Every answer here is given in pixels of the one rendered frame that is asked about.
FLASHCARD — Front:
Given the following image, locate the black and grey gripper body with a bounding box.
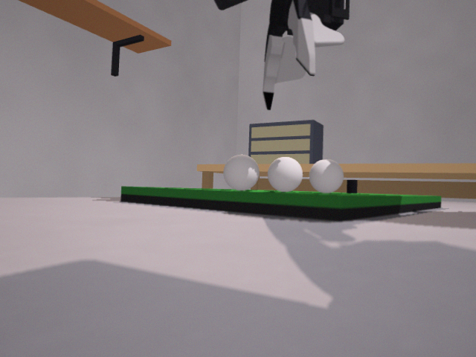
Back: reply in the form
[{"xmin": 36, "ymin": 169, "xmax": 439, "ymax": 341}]
[{"xmin": 269, "ymin": 0, "xmax": 350, "ymax": 36}]

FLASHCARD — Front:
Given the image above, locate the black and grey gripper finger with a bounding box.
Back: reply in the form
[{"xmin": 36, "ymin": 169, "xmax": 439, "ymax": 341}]
[
  {"xmin": 263, "ymin": 25, "xmax": 306, "ymax": 110},
  {"xmin": 285, "ymin": 0, "xmax": 344, "ymax": 76}
]

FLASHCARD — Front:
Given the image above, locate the white ball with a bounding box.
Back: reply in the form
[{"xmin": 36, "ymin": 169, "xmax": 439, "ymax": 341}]
[
  {"xmin": 309, "ymin": 159, "xmax": 344, "ymax": 193},
  {"xmin": 223, "ymin": 155, "xmax": 260, "ymax": 190},
  {"xmin": 268, "ymin": 157, "xmax": 303, "ymax": 192}
]

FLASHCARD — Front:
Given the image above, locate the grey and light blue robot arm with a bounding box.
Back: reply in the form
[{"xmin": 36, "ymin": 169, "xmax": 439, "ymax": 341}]
[{"xmin": 214, "ymin": 0, "xmax": 247, "ymax": 10}]

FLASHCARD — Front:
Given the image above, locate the green turf mat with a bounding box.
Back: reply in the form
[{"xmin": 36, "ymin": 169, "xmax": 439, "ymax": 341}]
[{"xmin": 120, "ymin": 180, "xmax": 441, "ymax": 222}]

